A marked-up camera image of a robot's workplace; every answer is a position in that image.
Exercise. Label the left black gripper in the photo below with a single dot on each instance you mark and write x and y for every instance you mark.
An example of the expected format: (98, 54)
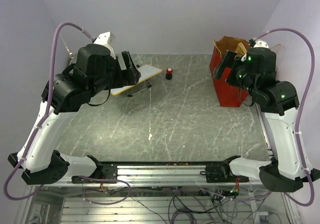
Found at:
(129, 76)

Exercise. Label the aluminium rail frame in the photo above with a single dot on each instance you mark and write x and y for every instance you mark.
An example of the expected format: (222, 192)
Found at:
(160, 193)

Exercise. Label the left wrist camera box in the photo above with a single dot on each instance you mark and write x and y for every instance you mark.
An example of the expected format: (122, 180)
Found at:
(106, 39)

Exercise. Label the red paper bag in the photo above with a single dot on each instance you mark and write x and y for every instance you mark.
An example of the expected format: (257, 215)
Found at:
(225, 88)

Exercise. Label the red black stamp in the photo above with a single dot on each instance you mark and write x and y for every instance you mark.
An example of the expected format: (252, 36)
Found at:
(169, 73)

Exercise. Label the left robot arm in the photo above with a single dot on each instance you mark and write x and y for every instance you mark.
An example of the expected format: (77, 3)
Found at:
(95, 70)

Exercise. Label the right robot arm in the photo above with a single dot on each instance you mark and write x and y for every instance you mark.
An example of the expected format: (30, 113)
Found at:
(278, 100)

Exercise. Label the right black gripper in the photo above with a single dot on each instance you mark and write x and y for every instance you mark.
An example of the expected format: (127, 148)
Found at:
(228, 60)

